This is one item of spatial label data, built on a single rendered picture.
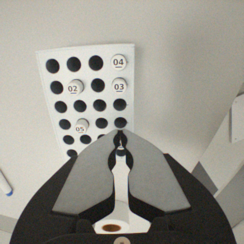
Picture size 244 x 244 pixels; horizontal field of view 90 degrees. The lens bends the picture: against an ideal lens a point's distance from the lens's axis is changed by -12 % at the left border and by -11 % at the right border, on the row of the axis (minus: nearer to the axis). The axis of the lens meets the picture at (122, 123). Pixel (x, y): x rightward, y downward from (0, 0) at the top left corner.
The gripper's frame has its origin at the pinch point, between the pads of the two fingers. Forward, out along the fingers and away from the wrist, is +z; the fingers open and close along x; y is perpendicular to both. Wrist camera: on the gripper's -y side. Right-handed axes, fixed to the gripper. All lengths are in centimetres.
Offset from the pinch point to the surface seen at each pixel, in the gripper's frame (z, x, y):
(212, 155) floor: 82, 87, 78
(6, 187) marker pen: 4.2, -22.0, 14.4
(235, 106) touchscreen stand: 78, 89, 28
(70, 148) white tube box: 1.5, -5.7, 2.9
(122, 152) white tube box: 2.3, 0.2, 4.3
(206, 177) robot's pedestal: 33, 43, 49
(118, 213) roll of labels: 2.6, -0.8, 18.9
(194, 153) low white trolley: 5.3, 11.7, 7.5
